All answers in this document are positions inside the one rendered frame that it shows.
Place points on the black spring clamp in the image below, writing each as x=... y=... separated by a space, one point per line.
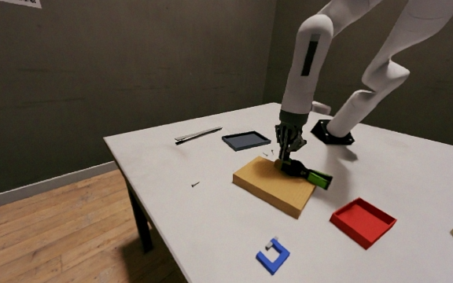
x=298 y=169

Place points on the grey flat bar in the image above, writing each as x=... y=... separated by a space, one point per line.
x=201 y=133

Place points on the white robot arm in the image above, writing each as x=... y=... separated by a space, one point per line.
x=419 y=20

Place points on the red shallow tray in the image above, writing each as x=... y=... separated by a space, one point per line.
x=361 y=220

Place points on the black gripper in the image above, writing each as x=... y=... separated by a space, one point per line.
x=290 y=130

